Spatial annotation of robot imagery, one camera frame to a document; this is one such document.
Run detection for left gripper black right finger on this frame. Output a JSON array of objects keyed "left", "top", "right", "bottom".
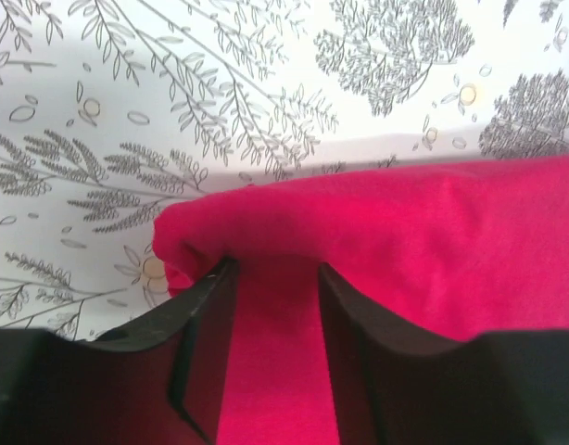
[{"left": 318, "top": 264, "right": 569, "bottom": 444}]

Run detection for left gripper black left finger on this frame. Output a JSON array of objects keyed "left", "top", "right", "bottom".
[{"left": 0, "top": 260, "right": 238, "bottom": 445}]

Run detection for magenta t shirt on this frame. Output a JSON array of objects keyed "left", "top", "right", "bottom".
[{"left": 152, "top": 155, "right": 569, "bottom": 444}]

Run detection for floral patterned table mat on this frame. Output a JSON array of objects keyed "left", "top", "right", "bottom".
[{"left": 0, "top": 0, "right": 569, "bottom": 339}]

